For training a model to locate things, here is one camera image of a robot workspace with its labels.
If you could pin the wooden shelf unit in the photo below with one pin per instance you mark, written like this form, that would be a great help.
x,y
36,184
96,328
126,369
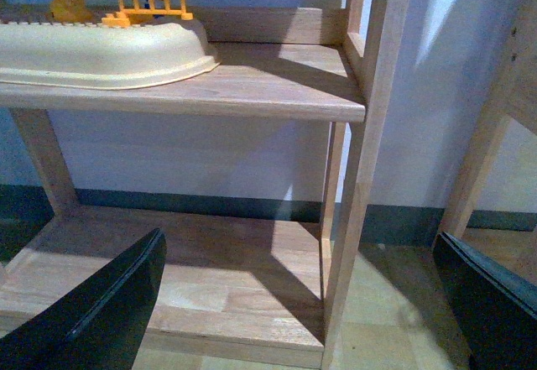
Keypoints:
x,y
258,172

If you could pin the beige toy base plate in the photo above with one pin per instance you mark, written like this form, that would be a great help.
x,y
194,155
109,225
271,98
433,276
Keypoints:
x,y
102,58

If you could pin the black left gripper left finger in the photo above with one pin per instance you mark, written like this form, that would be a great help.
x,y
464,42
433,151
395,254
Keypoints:
x,y
99,324

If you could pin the yellow toy fence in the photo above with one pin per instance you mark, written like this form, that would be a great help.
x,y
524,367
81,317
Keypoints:
x,y
132,12

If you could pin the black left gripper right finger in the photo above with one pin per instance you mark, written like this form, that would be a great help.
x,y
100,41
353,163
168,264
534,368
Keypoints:
x,y
494,307

